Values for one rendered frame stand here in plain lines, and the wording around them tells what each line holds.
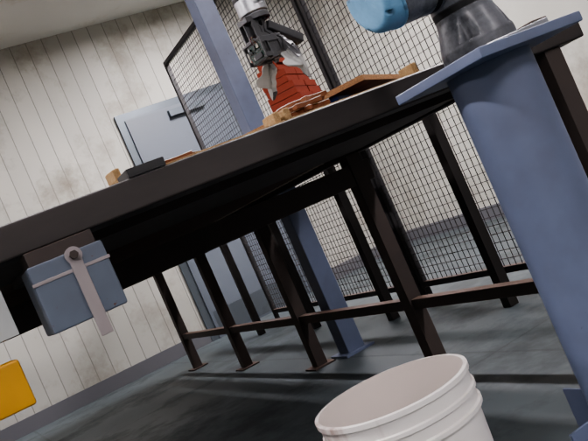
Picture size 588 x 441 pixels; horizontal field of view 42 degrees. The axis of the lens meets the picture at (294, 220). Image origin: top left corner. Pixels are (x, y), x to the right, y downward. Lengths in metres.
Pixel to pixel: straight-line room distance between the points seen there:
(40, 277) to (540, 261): 0.91
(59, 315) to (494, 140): 0.85
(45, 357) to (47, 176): 1.51
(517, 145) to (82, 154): 5.66
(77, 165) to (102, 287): 5.49
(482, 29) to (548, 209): 0.36
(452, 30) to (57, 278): 0.85
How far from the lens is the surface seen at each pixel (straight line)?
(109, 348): 6.68
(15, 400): 1.34
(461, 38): 1.52
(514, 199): 1.51
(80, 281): 1.36
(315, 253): 3.74
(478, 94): 1.49
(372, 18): 1.46
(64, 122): 6.93
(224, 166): 1.48
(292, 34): 1.97
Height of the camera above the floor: 0.73
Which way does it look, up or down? level
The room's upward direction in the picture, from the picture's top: 24 degrees counter-clockwise
